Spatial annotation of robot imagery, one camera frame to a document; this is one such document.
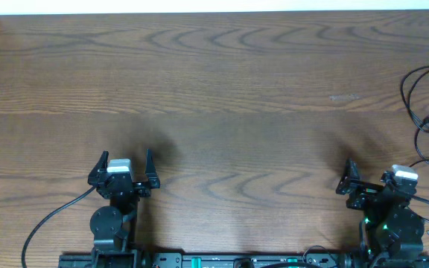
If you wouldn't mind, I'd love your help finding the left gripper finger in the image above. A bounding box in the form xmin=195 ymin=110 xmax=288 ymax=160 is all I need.
xmin=145 ymin=149 xmax=160 ymax=188
xmin=88 ymin=151 xmax=109 ymax=186

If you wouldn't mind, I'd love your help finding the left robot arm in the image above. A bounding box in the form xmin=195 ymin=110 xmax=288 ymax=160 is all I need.
xmin=87 ymin=150 xmax=160 ymax=268

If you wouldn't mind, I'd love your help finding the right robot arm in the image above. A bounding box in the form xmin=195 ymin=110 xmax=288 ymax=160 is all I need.
xmin=336 ymin=159 xmax=429 ymax=268

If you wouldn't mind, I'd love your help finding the left camera black cable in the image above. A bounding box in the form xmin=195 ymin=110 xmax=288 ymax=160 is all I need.
xmin=20 ymin=185 xmax=97 ymax=268

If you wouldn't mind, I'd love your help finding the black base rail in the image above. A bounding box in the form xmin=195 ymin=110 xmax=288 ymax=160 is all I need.
xmin=57 ymin=250 xmax=429 ymax=268

